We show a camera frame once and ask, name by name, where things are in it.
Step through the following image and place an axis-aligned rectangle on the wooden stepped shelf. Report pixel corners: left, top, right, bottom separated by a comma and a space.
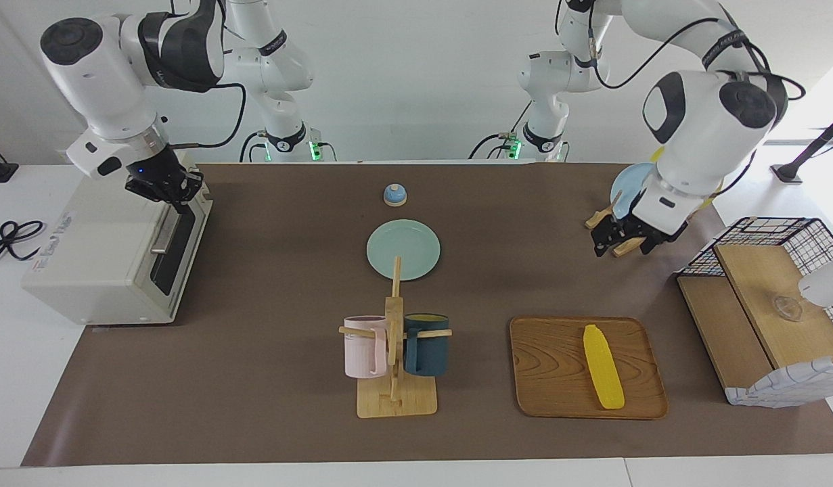
678, 243, 833, 390

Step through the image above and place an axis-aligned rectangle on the yellow plate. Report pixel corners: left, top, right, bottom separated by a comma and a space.
650, 147, 725, 205

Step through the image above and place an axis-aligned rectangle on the wire basket shelf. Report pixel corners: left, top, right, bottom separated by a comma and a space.
677, 216, 833, 409

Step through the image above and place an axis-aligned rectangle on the black base cable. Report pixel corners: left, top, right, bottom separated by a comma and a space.
468, 101, 533, 160
239, 131, 267, 163

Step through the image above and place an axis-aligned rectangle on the white rounded object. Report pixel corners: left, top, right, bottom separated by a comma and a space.
798, 252, 833, 309

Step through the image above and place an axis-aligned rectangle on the cream toaster oven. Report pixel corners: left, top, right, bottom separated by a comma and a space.
22, 152, 214, 326

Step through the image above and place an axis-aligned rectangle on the wooden mug tree stand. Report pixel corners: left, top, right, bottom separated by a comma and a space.
339, 256, 453, 419

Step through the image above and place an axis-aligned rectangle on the pale green plate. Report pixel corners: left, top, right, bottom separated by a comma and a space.
366, 219, 441, 282

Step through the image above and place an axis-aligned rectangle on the wooden serving tray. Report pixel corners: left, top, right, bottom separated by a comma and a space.
510, 316, 669, 421

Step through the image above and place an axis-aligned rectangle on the yellow corn cob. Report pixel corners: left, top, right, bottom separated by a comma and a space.
583, 324, 625, 411

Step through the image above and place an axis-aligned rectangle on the coiled black cable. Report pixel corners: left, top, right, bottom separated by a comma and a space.
0, 220, 46, 264

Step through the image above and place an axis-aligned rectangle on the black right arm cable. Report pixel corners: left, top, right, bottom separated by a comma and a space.
169, 83, 248, 149

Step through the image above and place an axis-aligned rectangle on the wooden plate rack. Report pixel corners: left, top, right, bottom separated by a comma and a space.
585, 193, 648, 258

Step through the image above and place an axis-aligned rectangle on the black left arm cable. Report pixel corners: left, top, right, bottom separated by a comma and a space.
555, 0, 807, 102

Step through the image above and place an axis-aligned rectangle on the dark blue mug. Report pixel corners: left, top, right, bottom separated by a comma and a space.
403, 312, 451, 377

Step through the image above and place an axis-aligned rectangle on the brown table mat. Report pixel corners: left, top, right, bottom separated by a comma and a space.
22, 162, 833, 467

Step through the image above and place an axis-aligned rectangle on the small clear glass piece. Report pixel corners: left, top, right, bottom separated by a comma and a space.
771, 296, 804, 322

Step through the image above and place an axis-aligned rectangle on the pink mug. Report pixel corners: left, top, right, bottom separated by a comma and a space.
343, 315, 390, 379

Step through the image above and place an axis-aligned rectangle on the light blue plate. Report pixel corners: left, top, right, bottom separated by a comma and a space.
610, 162, 655, 221

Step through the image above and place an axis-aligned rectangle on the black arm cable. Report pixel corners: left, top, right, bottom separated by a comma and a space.
555, 0, 807, 102
169, 83, 248, 149

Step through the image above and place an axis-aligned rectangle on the black angled camera stand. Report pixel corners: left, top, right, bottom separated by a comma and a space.
770, 108, 833, 185

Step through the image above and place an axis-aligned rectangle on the glass oven door with handle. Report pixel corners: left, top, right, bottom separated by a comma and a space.
140, 172, 214, 324

